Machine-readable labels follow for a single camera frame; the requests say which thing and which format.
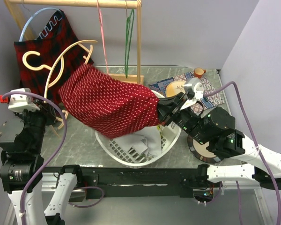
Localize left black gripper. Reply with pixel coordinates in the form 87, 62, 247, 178
13, 98, 58, 152

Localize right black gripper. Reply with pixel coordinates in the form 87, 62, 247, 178
146, 90, 210, 144

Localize white cloth garment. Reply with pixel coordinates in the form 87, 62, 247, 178
113, 126, 162, 157

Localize light wooden hanger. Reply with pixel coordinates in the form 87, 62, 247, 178
22, 39, 98, 139

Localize red polka dot garment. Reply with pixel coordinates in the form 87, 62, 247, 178
59, 64, 161, 139

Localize red black plaid skirt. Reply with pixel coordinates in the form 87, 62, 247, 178
13, 10, 94, 106

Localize light blue hanger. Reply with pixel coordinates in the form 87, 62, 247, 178
19, 7, 62, 42

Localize green plastic hanger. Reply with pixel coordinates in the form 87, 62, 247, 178
124, 1, 135, 78

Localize pink wire hanger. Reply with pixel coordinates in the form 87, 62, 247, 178
96, 0, 109, 74

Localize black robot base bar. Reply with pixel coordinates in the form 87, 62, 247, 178
37, 164, 225, 200

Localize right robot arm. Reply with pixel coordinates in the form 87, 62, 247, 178
157, 93, 281, 190

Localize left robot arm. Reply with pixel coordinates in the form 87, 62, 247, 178
0, 100, 84, 225

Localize beige floral plate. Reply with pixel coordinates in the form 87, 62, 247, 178
165, 80, 186, 97

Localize white laundry basket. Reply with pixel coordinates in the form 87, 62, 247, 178
95, 89, 182, 167

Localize patterned placemat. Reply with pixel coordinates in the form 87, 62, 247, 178
148, 71, 225, 115

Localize orange cup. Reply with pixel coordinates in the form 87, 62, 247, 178
193, 67, 206, 79

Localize dark rimmed plate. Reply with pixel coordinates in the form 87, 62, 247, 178
187, 136, 222, 164

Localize wooden clothes rack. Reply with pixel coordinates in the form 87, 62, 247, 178
4, 0, 144, 84

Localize aluminium rail frame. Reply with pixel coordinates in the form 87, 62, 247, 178
3, 171, 272, 225

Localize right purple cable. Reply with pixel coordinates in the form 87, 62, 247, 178
201, 81, 281, 225

